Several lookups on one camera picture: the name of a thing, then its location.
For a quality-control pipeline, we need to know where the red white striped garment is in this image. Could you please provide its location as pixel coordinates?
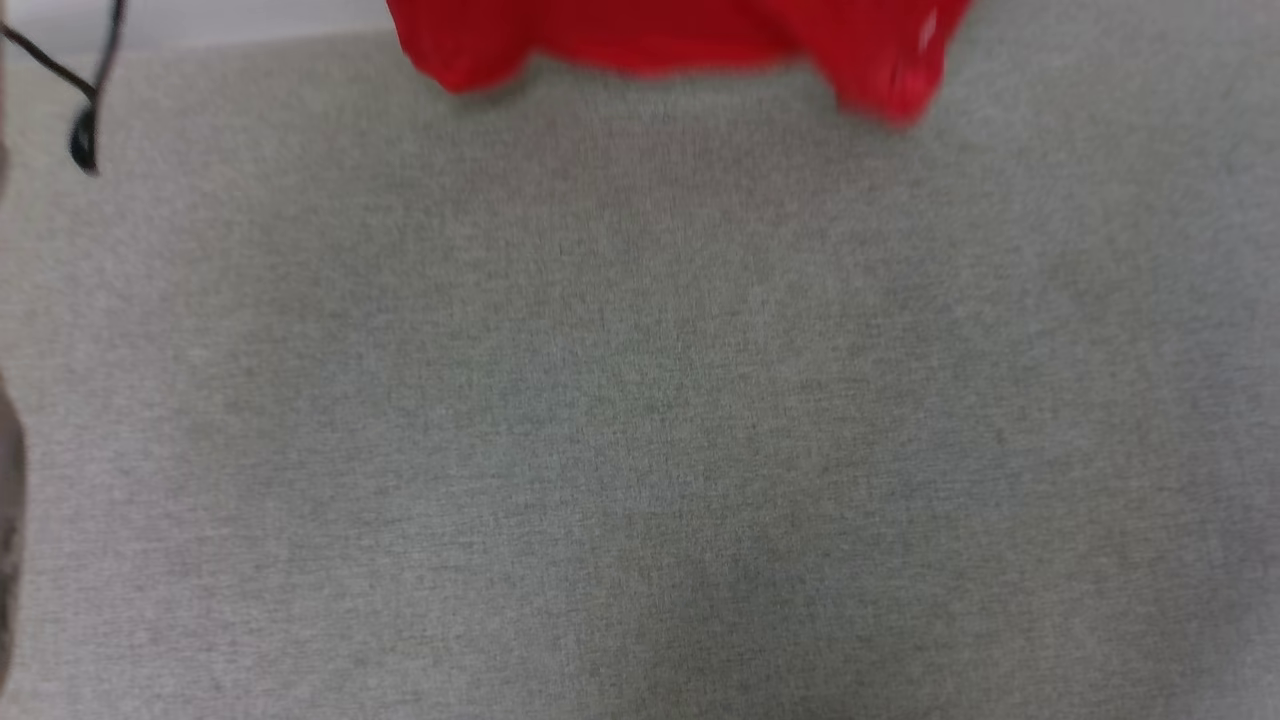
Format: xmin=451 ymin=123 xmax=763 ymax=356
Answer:
xmin=385 ymin=0 xmax=973 ymax=129

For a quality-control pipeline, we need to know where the grey fabric sofa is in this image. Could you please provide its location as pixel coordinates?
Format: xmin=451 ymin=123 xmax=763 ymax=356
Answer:
xmin=0 ymin=20 xmax=1280 ymax=720

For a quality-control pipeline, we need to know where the thin black cable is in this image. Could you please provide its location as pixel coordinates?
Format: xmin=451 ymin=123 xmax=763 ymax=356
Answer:
xmin=0 ymin=0 xmax=128 ymax=177

